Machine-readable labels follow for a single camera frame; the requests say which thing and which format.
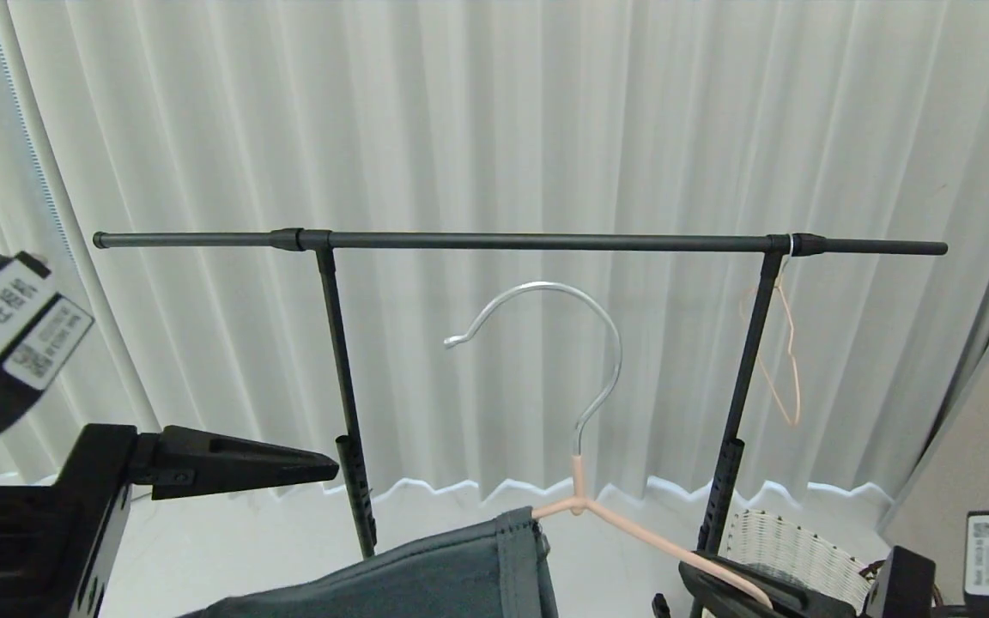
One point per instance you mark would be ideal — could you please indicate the black clothes rack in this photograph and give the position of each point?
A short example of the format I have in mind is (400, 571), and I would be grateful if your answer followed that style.
(546, 242)

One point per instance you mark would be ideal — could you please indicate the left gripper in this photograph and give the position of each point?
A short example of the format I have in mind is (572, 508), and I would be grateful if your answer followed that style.
(5, 549)

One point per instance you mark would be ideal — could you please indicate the pink clothes hanger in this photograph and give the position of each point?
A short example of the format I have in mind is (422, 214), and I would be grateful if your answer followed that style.
(578, 481)
(796, 386)

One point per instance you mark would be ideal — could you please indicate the dark grey garment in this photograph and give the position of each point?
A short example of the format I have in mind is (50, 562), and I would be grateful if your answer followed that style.
(426, 575)

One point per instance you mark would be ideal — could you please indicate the white laundry basket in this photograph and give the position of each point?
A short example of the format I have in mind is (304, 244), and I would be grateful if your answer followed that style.
(795, 549)

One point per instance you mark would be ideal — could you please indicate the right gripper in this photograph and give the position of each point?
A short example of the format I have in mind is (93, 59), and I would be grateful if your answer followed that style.
(902, 588)

